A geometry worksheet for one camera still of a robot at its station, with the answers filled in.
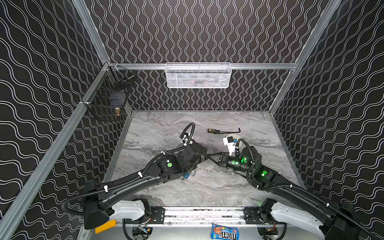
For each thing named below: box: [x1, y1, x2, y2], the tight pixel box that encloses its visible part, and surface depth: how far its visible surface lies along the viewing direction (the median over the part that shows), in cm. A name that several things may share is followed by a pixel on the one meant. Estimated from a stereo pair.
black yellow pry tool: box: [207, 127, 241, 135], surface depth 109 cm
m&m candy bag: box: [211, 222, 240, 240], surface depth 70 cm
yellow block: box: [94, 219, 117, 234], surface depth 72 cm
